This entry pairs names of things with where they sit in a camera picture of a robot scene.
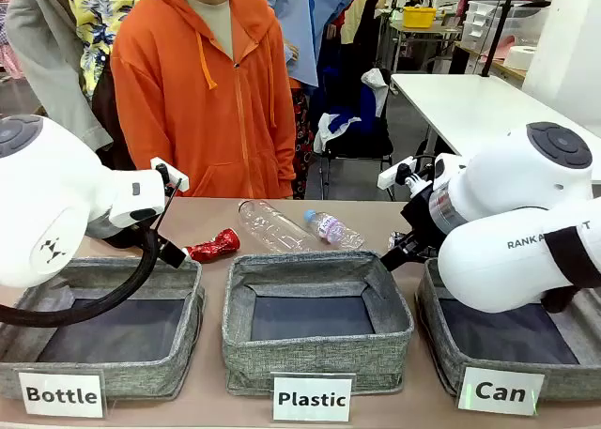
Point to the white label sign Bottle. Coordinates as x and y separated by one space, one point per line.
62 393

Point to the black stand pole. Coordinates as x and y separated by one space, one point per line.
498 25

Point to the large clear plastic bottle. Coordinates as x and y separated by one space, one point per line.
274 227

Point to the clear plastic drawer unit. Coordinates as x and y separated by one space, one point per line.
497 18

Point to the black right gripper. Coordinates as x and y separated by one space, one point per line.
420 222

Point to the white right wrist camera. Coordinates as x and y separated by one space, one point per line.
395 175

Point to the grey fabric basket can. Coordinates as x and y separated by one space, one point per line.
507 349

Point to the red crushed can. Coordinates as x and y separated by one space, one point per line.
216 248

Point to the person in orange hoodie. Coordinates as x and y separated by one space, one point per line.
197 110

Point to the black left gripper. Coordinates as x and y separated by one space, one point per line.
173 255

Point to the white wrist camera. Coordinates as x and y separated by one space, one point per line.
395 175
170 174

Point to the blue and white clothes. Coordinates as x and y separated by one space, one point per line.
349 119

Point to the white paper roll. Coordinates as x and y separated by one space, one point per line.
519 57

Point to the yellow plastic bin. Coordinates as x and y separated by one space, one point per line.
419 17

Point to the light blue shirt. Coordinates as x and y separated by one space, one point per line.
300 20

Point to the white side table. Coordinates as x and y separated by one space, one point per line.
469 110

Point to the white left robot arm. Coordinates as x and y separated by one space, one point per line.
51 199

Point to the small clear bottle blue cap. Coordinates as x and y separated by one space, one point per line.
334 229

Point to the black red floral garment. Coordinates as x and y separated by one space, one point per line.
303 138

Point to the white label sign Plastic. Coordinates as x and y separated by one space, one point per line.
312 398

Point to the grey fabric basket plastic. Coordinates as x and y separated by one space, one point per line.
314 349

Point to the grey coat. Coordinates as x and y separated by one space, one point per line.
42 53

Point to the black chair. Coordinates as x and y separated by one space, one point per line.
361 142

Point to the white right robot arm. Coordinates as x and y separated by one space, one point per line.
512 203

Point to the white label sign Can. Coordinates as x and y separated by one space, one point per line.
500 391

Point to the yellow floral shirt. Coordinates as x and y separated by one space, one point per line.
101 16

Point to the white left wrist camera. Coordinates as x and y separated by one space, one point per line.
170 174

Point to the grey fabric basket bottle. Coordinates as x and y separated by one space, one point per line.
141 354

